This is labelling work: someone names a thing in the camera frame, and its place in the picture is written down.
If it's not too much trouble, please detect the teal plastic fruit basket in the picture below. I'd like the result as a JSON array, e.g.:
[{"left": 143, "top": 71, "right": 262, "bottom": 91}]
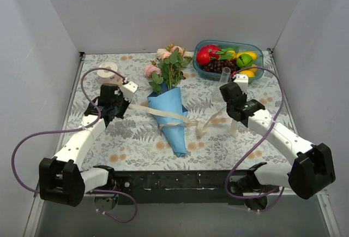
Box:
[{"left": 193, "top": 40, "right": 264, "bottom": 81}]

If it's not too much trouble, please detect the yellow lemon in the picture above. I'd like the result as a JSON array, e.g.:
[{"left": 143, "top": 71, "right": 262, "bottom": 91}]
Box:
[
  {"left": 236, "top": 51, "right": 258, "bottom": 61},
  {"left": 239, "top": 70, "right": 256, "bottom": 78},
  {"left": 250, "top": 64, "right": 258, "bottom": 74}
]

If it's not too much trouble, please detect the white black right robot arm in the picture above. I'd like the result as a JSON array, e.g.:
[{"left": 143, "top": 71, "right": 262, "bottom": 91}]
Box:
[{"left": 219, "top": 82, "right": 336, "bottom": 199}]

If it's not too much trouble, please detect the wrapped toilet paper roll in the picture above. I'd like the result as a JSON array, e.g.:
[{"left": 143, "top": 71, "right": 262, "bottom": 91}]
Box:
[{"left": 97, "top": 62, "right": 122, "bottom": 85}]

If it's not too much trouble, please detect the aluminium frame rail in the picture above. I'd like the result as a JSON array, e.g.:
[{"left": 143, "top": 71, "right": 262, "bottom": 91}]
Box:
[{"left": 34, "top": 173, "right": 328, "bottom": 198}]

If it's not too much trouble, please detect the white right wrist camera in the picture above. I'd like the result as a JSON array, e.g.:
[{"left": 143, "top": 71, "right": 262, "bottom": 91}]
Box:
[{"left": 233, "top": 74, "right": 249, "bottom": 94}]

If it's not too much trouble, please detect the cream fabric ribbon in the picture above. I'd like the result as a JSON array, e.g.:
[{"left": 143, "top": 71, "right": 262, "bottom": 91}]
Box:
[{"left": 129, "top": 104, "right": 225, "bottom": 139}]

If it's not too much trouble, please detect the blue wrapping paper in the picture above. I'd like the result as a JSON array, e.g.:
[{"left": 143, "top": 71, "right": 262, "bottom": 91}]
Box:
[{"left": 148, "top": 84, "right": 188, "bottom": 157}]

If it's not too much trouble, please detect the floral patterned tablecloth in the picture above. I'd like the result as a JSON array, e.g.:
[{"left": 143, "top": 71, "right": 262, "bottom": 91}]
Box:
[{"left": 67, "top": 54, "right": 289, "bottom": 170}]

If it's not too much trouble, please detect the green lime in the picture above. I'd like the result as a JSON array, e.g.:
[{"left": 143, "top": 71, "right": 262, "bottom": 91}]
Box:
[{"left": 236, "top": 54, "right": 254, "bottom": 69}]

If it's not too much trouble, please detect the yellow lemon right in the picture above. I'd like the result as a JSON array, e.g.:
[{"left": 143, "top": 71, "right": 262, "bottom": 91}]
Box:
[{"left": 250, "top": 64, "right": 258, "bottom": 74}]

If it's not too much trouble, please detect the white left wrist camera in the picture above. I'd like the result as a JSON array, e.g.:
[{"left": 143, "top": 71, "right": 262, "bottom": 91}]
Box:
[{"left": 120, "top": 81, "right": 138, "bottom": 102}]

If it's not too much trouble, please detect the dark purple grapes bunch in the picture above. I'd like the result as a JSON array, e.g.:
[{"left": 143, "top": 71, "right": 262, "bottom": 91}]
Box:
[{"left": 202, "top": 59, "right": 240, "bottom": 74}]

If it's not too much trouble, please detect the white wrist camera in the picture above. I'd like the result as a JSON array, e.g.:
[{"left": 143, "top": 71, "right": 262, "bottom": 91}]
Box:
[
  {"left": 233, "top": 74, "right": 249, "bottom": 94},
  {"left": 120, "top": 81, "right": 138, "bottom": 102}
]

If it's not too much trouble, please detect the pink flower bouquet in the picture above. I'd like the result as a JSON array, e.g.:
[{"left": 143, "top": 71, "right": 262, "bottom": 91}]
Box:
[{"left": 145, "top": 44, "right": 194, "bottom": 95}]

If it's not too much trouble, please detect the yellow lemon top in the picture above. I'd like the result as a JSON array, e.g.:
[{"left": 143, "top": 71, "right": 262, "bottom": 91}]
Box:
[{"left": 236, "top": 51, "right": 258, "bottom": 61}]

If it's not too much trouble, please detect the red apple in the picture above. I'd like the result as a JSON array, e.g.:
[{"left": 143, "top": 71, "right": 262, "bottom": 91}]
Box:
[{"left": 196, "top": 49, "right": 210, "bottom": 66}]

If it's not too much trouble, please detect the clear glass vase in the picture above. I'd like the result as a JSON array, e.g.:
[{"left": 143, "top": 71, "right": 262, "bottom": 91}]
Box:
[{"left": 212, "top": 67, "right": 231, "bottom": 102}]

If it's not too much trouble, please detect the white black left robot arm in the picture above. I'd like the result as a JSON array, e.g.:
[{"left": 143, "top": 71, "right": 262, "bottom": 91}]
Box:
[{"left": 39, "top": 81, "right": 138, "bottom": 207}]

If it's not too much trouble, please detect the yellow lemon front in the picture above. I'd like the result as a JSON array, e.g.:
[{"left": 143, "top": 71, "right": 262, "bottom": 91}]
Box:
[{"left": 239, "top": 70, "right": 256, "bottom": 78}]

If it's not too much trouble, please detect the pink dragon fruit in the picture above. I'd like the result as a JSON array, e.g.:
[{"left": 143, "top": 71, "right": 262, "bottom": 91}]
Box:
[{"left": 200, "top": 45, "right": 236, "bottom": 60}]

